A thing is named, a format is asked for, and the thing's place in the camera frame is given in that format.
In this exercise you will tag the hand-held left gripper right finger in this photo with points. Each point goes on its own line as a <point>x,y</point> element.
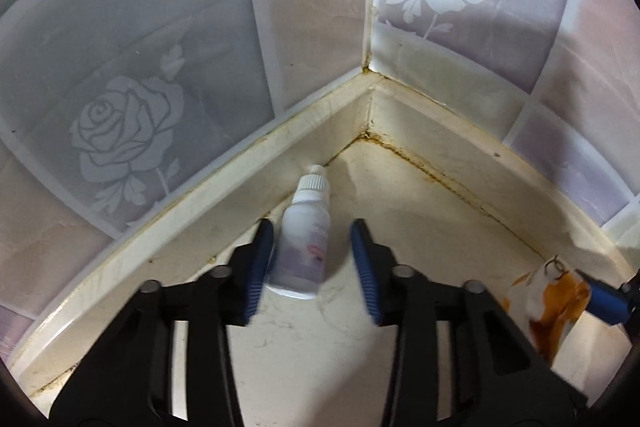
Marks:
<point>362,272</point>

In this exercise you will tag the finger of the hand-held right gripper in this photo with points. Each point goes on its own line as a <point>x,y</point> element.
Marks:
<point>607,302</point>

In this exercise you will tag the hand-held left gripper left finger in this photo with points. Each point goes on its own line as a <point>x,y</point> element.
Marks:
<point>260,267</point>

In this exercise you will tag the small white plastic bottle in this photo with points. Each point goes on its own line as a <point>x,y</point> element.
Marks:
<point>302,247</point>

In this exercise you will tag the orange white wrapper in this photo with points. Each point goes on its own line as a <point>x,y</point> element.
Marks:
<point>555,312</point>

